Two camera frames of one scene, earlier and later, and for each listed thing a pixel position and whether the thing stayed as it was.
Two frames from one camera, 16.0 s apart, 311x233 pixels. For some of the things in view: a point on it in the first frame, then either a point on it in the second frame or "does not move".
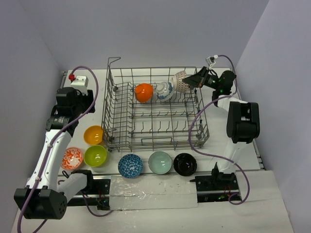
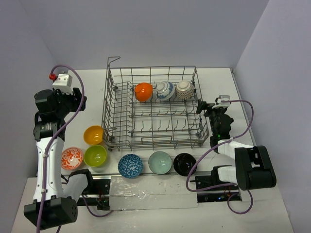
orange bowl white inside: [144, 92] does not move
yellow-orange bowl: [93, 135] does not move
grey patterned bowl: [178, 84] to [184, 90]
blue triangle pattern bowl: [130, 165] does not move
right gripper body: [211, 81] to [215, 115]
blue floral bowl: [164, 91] does not move
